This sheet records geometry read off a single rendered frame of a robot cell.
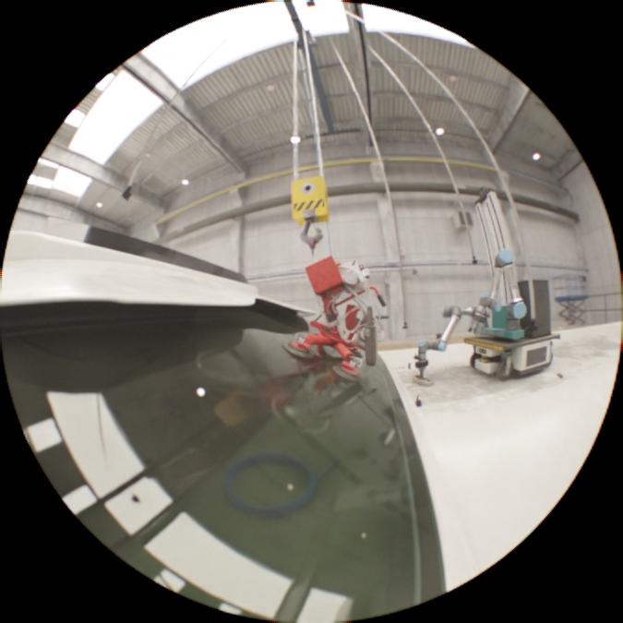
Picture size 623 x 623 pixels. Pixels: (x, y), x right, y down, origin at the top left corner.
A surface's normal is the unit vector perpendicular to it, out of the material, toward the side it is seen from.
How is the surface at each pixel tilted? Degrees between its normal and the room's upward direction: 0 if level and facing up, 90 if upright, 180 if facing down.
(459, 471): 34
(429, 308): 90
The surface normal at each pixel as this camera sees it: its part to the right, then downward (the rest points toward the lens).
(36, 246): 0.94, -0.05
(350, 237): -0.24, -0.02
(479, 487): -0.19, -0.75
